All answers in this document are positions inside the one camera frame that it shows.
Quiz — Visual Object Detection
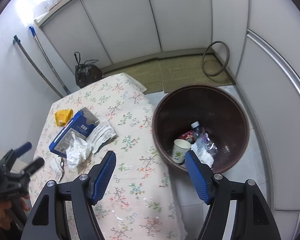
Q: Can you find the white tissue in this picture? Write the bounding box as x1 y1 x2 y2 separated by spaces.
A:
191 143 214 168
66 132 92 169

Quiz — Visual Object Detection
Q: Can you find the blue cardboard box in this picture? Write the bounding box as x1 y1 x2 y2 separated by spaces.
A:
49 107 99 158

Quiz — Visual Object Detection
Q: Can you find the white printed plastic wrapper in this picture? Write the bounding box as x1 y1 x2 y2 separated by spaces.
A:
86 119 117 154

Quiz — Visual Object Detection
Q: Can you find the crushed clear plastic bottle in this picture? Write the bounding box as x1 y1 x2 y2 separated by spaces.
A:
191 121 218 157

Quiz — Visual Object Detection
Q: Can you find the white paper cup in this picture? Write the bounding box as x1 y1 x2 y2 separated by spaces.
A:
171 139 191 164

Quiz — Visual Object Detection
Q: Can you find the red cartoon drink can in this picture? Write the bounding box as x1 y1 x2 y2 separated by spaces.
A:
178 130 196 144

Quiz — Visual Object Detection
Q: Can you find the brown round trash bin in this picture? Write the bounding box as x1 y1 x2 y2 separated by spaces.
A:
152 85 249 173

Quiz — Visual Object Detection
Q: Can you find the white kitchen cabinet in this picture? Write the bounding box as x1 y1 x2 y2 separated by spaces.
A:
37 0 300 211

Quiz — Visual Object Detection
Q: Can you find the person's left hand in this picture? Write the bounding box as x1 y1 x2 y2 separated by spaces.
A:
0 200 20 234

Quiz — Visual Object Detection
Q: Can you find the small white wrapper scrap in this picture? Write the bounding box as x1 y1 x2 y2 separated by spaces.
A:
50 155 64 182

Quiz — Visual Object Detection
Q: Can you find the yellow snack wrapper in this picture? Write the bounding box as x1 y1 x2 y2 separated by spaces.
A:
55 109 74 127

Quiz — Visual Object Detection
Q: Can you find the floral tablecloth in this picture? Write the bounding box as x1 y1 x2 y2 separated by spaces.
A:
30 74 186 239

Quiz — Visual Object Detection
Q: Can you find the black garbage bag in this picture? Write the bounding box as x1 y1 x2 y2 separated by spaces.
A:
74 51 103 88

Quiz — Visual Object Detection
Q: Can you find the woven green floor mat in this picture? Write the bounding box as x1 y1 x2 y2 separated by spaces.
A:
105 54 235 94

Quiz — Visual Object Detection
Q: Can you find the grey metal mop handle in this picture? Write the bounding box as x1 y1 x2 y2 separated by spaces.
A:
13 35 63 98

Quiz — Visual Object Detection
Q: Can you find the blue-capped mop handle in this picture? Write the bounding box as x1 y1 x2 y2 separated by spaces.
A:
29 26 71 95

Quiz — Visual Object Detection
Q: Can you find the dark hoop ring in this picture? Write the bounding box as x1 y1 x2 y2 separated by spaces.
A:
201 41 230 78

